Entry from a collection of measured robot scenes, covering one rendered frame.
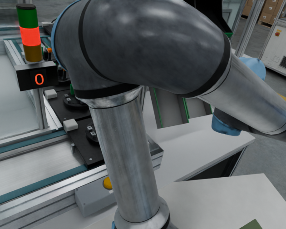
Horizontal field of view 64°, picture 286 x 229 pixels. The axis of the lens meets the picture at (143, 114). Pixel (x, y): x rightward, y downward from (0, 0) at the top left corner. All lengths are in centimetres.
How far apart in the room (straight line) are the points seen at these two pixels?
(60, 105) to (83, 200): 49
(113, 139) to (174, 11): 21
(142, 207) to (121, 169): 9
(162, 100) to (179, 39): 76
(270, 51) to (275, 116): 456
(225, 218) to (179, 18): 78
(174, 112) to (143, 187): 61
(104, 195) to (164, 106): 45
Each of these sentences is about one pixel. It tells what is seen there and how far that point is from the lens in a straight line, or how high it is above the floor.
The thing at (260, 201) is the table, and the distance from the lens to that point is 104.
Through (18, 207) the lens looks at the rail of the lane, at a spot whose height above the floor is 96.
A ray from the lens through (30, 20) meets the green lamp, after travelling 75.
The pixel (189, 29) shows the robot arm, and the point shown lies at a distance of 25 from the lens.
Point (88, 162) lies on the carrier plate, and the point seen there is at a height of 97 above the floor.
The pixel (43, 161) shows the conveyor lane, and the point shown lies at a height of 92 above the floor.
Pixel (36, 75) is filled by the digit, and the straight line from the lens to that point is 81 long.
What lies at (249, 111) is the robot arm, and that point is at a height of 140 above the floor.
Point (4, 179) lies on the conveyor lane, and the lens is 90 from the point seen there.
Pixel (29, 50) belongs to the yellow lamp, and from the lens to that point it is 78.
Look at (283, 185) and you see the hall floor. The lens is 255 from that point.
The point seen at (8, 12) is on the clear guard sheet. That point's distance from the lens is 80.
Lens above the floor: 158
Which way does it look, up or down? 35 degrees down
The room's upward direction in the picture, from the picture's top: 9 degrees clockwise
